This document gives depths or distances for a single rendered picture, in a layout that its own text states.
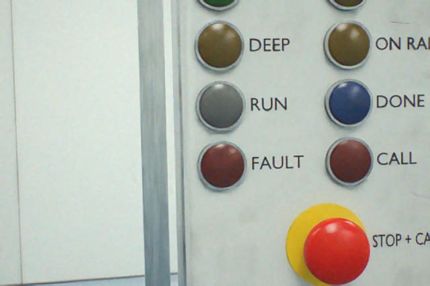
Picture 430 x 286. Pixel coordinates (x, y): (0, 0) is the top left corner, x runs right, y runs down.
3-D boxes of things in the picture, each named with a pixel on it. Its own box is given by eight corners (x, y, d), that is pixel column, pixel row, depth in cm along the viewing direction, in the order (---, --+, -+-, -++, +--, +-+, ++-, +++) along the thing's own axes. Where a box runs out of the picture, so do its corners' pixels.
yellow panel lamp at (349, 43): (373, 66, 41) (372, 20, 41) (329, 66, 40) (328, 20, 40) (368, 66, 41) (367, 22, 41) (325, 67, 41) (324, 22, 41)
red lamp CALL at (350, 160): (374, 183, 41) (373, 138, 41) (331, 184, 41) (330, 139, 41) (369, 181, 42) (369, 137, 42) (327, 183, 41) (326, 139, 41)
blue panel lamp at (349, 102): (373, 125, 41) (373, 79, 41) (330, 125, 40) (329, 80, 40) (369, 124, 42) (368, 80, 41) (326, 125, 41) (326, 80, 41)
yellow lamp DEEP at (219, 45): (244, 68, 40) (243, 21, 39) (197, 68, 39) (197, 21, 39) (242, 68, 40) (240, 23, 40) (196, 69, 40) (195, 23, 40)
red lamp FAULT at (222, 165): (246, 188, 40) (245, 142, 40) (201, 190, 40) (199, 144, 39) (244, 186, 41) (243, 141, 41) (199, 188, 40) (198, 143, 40)
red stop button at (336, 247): (375, 286, 39) (374, 219, 39) (308, 290, 38) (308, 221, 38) (349, 268, 43) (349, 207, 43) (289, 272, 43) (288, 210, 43)
